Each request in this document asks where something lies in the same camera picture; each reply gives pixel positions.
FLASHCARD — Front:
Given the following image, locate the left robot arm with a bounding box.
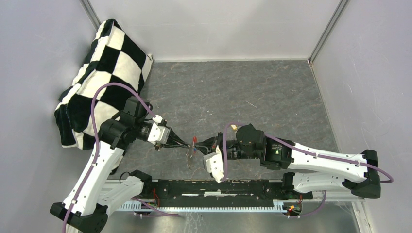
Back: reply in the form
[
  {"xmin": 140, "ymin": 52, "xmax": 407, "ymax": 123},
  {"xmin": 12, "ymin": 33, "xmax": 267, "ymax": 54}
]
[{"xmin": 50, "ymin": 97, "xmax": 183, "ymax": 233}]

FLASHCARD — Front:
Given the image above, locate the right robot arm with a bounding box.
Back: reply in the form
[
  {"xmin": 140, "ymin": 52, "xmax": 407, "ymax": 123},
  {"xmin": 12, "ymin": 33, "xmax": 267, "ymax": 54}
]
[{"xmin": 193, "ymin": 124, "xmax": 381, "ymax": 199}]

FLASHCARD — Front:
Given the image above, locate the left electronics board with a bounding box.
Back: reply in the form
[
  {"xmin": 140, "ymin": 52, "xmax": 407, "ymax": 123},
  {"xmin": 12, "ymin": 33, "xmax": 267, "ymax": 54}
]
[{"xmin": 137, "ymin": 189, "xmax": 160, "ymax": 215}]

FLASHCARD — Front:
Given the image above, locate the electronics board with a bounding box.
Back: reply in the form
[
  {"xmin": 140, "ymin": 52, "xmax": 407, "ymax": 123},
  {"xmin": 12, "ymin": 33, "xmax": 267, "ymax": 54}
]
[
  {"xmin": 137, "ymin": 189, "xmax": 160, "ymax": 215},
  {"xmin": 283, "ymin": 194, "xmax": 303, "ymax": 218}
]

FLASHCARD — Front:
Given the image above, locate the black white checkered pillow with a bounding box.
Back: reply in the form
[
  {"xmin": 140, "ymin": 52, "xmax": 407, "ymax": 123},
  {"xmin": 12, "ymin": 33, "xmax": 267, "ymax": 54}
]
[{"xmin": 54, "ymin": 19, "xmax": 153, "ymax": 150}]

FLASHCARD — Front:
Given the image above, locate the right electronics board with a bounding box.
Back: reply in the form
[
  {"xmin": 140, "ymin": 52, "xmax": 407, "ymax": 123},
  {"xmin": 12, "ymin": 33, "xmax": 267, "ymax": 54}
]
[{"xmin": 283, "ymin": 194, "xmax": 303, "ymax": 218}]

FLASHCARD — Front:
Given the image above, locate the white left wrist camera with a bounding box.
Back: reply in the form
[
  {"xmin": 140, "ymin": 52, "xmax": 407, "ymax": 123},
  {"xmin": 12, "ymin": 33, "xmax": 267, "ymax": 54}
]
[{"xmin": 147, "ymin": 115, "xmax": 170, "ymax": 145}]

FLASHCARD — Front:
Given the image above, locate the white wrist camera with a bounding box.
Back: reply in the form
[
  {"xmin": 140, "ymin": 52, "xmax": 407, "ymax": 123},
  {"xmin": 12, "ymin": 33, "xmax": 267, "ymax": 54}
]
[
  {"xmin": 203, "ymin": 146, "xmax": 224, "ymax": 183},
  {"xmin": 147, "ymin": 115, "xmax": 170, "ymax": 145}
]

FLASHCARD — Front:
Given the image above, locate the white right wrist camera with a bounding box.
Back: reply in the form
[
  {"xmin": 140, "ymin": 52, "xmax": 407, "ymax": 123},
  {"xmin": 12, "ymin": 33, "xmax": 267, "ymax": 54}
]
[{"xmin": 203, "ymin": 146, "xmax": 224, "ymax": 183}]

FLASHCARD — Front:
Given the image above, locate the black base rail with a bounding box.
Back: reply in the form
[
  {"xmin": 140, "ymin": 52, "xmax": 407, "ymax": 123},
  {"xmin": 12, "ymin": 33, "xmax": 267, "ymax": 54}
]
[{"xmin": 138, "ymin": 180, "xmax": 313, "ymax": 207}]

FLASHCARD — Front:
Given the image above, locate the white toothed cable duct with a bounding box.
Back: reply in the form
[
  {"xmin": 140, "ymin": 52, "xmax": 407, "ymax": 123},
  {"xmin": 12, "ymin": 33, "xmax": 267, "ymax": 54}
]
[{"xmin": 117, "ymin": 200, "xmax": 287, "ymax": 213}]

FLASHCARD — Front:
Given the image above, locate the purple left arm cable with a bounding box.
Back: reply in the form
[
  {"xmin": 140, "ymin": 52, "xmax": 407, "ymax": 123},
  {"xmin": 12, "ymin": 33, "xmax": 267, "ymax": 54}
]
[{"xmin": 62, "ymin": 82, "xmax": 158, "ymax": 233}]

